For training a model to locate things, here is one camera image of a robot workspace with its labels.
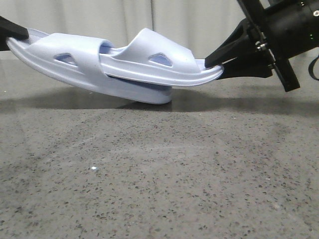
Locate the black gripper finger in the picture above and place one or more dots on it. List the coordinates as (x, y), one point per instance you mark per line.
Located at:
(11, 29)
(3, 44)

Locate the light blue slipper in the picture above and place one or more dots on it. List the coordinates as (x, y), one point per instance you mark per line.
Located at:
(153, 58)
(75, 60)

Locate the grey-white pleated curtain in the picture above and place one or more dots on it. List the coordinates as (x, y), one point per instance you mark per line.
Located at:
(199, 25)

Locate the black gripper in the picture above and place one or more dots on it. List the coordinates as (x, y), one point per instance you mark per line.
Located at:
(290, 28)

